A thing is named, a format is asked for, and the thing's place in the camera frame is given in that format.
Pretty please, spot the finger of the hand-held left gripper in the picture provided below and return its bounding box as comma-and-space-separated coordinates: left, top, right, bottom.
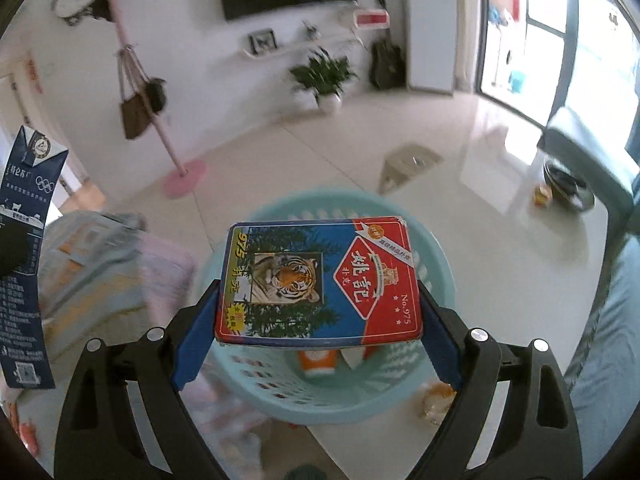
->
0, 220, 47, 277

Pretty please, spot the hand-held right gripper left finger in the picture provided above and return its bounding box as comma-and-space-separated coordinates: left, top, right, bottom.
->
54, 277, 231, 480

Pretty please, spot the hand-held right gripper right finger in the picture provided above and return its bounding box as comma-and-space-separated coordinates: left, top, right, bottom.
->
416, 280, 586, 480

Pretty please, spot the dark blue milk carton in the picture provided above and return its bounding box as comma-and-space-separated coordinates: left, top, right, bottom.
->
0, 125, 68, 390

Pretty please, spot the light blue plastic basket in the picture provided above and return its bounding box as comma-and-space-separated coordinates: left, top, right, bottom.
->
197, 189, 457, 427

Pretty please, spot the tiger print playing card box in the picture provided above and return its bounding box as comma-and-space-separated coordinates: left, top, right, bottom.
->
214, 215, 425, 348

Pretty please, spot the small dark shoulder bag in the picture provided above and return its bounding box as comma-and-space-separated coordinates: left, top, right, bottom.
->
145, 77, 168, 113

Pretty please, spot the orange snack packet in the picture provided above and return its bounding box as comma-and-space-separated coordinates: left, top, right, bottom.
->
419, 380, 458, 426

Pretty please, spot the patterned blanket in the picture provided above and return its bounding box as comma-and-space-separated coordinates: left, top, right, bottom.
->
37, 210, 198, 361

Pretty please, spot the orange and white packet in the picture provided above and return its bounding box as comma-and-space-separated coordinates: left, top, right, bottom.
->
297, 349, 337, 378

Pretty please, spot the pink coat rack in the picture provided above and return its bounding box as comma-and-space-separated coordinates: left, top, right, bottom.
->
102, 0, 208, 198

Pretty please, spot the blue grey cloth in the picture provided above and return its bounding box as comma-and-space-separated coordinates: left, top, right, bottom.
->
570, 240, 640, 436

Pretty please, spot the brown tote bag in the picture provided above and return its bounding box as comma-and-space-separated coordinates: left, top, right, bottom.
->
119, 77, 151, 141

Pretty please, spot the tan floor drain plate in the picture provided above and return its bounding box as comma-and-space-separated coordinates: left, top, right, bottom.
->
377, 144, 443, 195

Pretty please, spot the metal bowl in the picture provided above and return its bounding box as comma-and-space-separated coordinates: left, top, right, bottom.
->
542, 159, 596, 211

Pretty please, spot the grey sofa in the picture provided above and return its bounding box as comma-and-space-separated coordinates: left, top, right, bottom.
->
537, 107, 640, 236

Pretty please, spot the dark acoustic guitar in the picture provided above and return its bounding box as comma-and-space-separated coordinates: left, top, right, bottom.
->
369, 0, 405, 90

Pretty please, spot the potted green plant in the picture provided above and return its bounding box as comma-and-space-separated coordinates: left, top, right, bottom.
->
289, 47, 358, 111

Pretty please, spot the white tall cabinet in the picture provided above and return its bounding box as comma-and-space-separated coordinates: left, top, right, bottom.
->
402, 0, 483, 96

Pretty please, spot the dark framed sliding glass door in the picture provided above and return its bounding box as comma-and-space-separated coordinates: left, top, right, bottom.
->
480, 0, 640, 126

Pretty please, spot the black picture frame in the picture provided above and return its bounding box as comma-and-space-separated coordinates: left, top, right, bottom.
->
249, 29, 277, 55

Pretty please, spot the long white curved wall shelf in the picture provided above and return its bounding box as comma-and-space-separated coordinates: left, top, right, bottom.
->
239, 35, 366, 61

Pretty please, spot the red and white wall box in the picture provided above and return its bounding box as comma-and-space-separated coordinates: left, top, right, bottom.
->
352, 7, 391, 28

